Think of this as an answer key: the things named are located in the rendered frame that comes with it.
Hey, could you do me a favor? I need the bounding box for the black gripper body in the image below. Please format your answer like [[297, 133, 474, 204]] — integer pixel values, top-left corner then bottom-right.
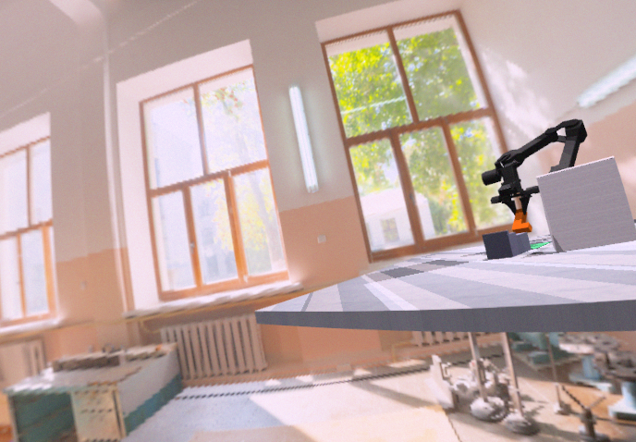
[[491, 177, 540, 204]]

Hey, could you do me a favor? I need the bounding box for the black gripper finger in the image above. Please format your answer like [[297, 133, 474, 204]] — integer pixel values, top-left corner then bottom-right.
[[503, 200, 517, 215], [520, 196, 532, 215]]

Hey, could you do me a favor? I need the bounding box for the orange l-shaped part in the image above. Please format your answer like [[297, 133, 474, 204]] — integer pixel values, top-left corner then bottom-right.
[[512, 209, 532, 234]]

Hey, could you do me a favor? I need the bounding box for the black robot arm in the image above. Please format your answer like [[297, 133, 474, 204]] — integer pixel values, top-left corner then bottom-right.
[[481, 118, 588, 198]]

